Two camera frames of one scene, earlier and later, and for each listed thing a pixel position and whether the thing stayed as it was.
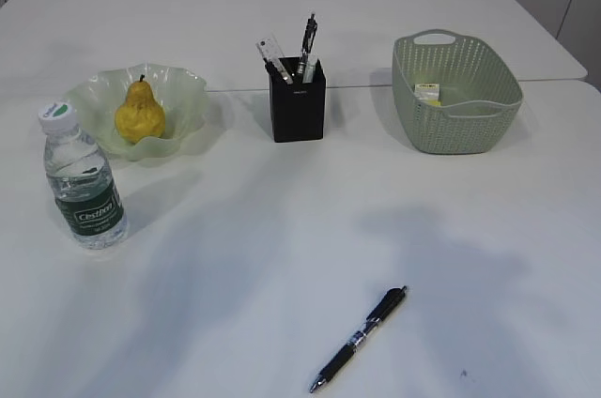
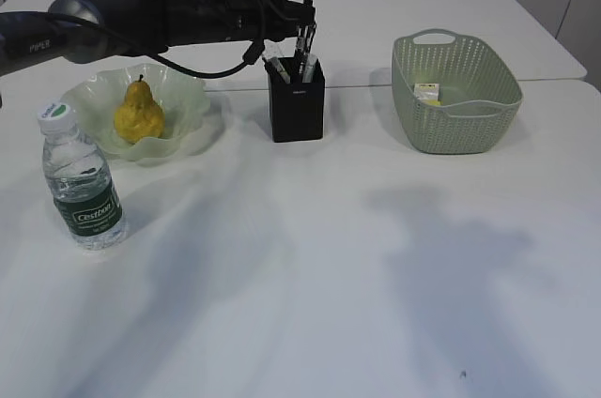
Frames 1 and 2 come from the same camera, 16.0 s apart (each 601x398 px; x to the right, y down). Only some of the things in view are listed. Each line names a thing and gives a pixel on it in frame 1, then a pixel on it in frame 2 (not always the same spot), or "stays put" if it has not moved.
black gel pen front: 378,314 to 311,26
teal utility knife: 309,70 stays put
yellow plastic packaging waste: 429,91 stays put
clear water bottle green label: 82,181 stays put
